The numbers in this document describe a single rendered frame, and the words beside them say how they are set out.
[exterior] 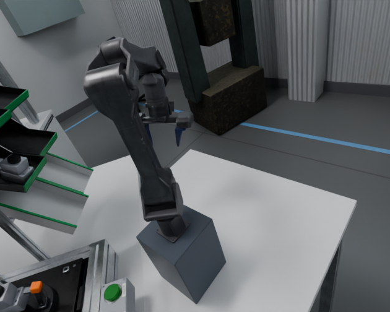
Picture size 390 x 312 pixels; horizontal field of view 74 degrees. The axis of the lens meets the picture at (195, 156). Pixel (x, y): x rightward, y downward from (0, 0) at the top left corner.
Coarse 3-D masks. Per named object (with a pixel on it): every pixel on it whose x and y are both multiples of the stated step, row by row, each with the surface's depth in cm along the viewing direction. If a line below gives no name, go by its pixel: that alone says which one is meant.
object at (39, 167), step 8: (0, 152) 76; (8, 152) 76; (32, 160) 78; (40, 160) 78; (40, 168) 75; (0, 176) 71; (32, 176) 71; (0, 184) 66; (8, 184) 67; (16, 184) 67; (24, 184) 70; (24, 192) 68
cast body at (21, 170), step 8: (8, 160) 67; (16, 160) 67; (24, 160) 69; (0, 168) 70; (8, 168) 67; (16, 168) 67; (24, 168) 70; (32, 168) 71; (8, 176) 69; (16, 176) 68; (24, 176) 69
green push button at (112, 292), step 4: (112, 284) 66; (116, 284) 65; (108, 288) 65; (112, 288) 65; (116, 288) 64; (104, 292) 65; (108, 292) 64; (112, 292) 64; (116, 292) 64; (104, 296) 64; (108, 296) 63; (112, 296) 63; (116, 296) 63; (108, 300) 63; (112, 300) 63
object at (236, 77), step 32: (160, 0) 224; (192, 0) 236; (224, 0) 234; (192, 32) 231; (224, 32) 247; (192, 64) 244; (224, 64) 307; (256, 64) 287; (192, 96) 264; (224, 96) 260; (256, 96) 284; (224, 128) 278
